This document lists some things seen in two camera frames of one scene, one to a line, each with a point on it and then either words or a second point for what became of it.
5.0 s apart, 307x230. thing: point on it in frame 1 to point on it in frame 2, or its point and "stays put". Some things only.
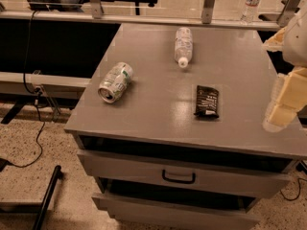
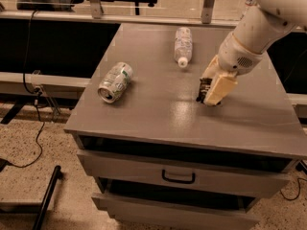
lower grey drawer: x=131 y=210 stays put
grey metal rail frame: x=95 y=12 stays put
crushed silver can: x=115 y=81 stays put
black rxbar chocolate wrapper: x=206 y=102 to x=205 y=83
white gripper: x=296 y=43 to x=237 y=57
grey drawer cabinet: x=172 y=128 stays put
